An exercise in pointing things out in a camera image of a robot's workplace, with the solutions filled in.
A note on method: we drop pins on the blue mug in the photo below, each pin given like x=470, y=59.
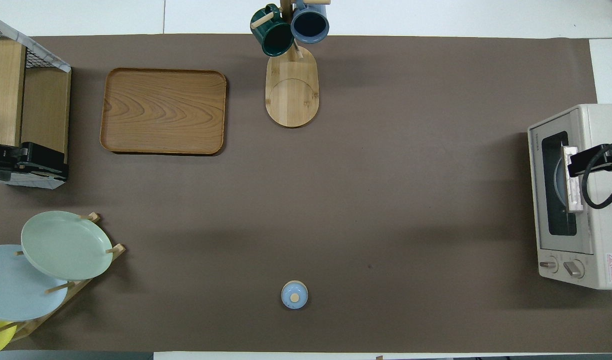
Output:
x=310, y=25

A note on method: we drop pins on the pale blue racked plate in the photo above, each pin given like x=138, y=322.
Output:
x=11, y=290

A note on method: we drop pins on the wooden serving tray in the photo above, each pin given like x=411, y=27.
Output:
x=163, y=112

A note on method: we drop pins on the light blue plate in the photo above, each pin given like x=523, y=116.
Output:
x=558, y=182

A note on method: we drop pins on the brown table mat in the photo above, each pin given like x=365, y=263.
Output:
x=386, y=150

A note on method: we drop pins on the dark green mug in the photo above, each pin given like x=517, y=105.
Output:
x=273, y=37

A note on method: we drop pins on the toaster oven glass door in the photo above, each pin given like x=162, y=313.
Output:
x=536, y=200

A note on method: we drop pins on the pale green plate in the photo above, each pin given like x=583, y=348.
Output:
x=66, y=245

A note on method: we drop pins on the round oven control knob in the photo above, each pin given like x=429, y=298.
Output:
x=574, y=269
x=548, y=265

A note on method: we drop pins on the wooden plate rack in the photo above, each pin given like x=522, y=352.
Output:
x=113, y=250

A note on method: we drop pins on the wooden mug tree stand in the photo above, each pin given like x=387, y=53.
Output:
x=291, y=95

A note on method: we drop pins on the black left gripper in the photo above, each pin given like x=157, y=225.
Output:
x=3, y=157

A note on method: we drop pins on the beige toaster oven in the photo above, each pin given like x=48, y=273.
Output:
x=603, y=235

